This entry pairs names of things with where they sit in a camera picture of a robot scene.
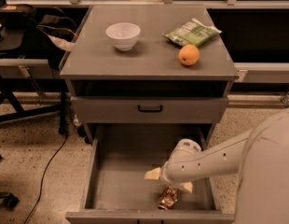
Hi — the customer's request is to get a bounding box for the closed grey top drawer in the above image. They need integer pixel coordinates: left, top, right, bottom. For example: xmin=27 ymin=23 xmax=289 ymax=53
xmin=71 ymin=97 xmax=228 ymax=124

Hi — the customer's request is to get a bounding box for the black chair caster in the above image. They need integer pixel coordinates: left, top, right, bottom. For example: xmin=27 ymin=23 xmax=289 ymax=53
xmin=0 ymin=191 xmax=19 ymax=209

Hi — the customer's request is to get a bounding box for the orange fruit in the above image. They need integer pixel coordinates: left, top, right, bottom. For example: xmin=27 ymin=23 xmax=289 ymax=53
xmin=178 ymin=45 xmax=200 ymax=66

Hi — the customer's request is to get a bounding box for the white ceramic bowl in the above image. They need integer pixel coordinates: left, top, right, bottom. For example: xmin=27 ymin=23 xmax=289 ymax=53
xmin=105 ymin=22 xmax=141 ymax=51

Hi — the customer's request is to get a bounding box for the crushed orange soda can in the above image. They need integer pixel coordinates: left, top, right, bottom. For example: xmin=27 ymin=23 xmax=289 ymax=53
xmin=158 ymin=187 xmax=179 ymax=210

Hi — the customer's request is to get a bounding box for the green chip bag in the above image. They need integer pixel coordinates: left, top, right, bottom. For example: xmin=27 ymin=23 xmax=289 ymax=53
xmin=163 ymin=18 xmax=222 ymax=48

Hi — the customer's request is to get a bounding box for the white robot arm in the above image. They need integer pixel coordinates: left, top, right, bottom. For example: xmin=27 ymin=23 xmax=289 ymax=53
xmin=144 ymin=108 xmax=289 ymax=224

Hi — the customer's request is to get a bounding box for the black drawer handle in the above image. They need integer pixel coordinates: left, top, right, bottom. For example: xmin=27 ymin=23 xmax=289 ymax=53
xmin=137 ymin=105 xmax=163 ymax=113

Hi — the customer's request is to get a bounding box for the grey side table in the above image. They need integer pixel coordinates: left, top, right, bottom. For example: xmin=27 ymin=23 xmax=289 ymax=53
xmin=0 ymin=58 xmax=60 ymax=79

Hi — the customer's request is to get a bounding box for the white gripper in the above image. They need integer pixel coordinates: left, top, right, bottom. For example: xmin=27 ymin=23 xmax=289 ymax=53
xmin=144 ymin=161 xmax=193 ymax=193

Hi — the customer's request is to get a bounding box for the open grey middle drawer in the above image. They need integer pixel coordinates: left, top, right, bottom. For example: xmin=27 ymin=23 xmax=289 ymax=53
xmin=66 ymin=124 xmax=233 ymax=224

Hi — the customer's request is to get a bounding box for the black floor cable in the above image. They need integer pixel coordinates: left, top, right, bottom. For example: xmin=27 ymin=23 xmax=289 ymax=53
xmin=22 ymin=133 xmax=70 ymax=224

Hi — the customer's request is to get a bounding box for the black office chair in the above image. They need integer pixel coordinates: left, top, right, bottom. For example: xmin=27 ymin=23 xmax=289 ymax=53
xmin=0 ymin=4 xmax=67 ymax=134

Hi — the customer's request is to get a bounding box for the grey drawer cabinet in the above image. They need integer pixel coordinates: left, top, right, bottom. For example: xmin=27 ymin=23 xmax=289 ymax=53
xmin=61 ymin=4 xmax=238 ymax=139

